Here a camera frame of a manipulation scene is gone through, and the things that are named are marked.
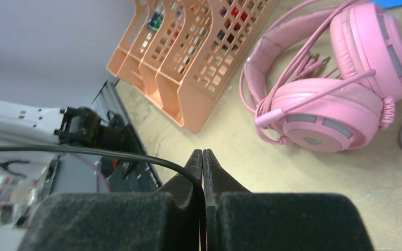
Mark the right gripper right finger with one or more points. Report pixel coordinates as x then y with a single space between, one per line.
238 219

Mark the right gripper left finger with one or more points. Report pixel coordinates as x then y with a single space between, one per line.
169 219

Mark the pink wired headphones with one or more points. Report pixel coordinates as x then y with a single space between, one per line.
328 80

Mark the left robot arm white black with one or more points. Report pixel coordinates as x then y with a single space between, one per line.
75 126

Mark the peach plastic desk organizer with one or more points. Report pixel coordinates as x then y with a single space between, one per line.
181 54

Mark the blue notebook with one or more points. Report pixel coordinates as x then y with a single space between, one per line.
388 4

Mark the black base frame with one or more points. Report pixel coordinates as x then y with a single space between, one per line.
28 177

